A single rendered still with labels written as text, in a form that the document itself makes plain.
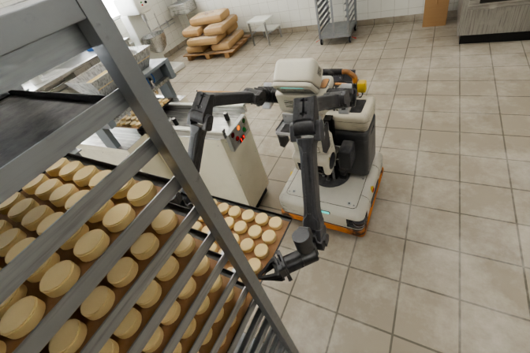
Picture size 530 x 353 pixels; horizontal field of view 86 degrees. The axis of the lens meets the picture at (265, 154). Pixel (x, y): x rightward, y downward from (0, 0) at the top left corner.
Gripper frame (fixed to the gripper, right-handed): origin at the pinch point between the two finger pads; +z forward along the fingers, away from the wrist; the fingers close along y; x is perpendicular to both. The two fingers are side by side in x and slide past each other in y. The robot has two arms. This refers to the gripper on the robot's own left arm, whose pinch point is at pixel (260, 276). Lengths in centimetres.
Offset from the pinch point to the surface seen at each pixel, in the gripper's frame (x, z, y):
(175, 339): -20.2, 15.9, -28.7
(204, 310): -12.3, 12.8, -18.9
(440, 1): 308, -342, 87
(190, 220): -7.8, 3.1, -45.8
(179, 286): -14.9, 10.4, -37.1
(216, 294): -9.1, 9.5, -18.0
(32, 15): -11, 1, -86
